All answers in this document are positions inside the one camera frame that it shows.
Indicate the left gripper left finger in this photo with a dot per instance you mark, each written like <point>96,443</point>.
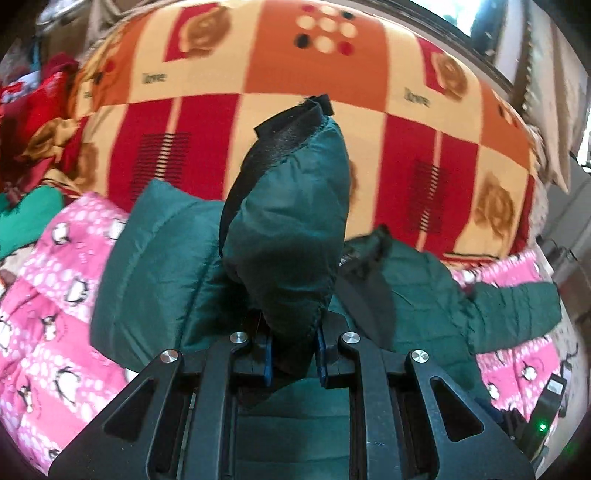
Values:
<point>176,419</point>

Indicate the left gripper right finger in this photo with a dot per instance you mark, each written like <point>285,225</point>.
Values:
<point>408,419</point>

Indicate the dark green puffer jacket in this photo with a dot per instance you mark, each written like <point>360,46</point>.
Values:
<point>273,258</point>

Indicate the red clothes pile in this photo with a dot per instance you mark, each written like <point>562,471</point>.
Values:
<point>40,141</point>

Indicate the pink penguin bedsheet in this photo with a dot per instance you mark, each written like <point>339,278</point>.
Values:
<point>53,382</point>

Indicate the green garment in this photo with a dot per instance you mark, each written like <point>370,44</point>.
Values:
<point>23,224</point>

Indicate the red orange rose blanket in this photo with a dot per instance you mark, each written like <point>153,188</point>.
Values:
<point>206,95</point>

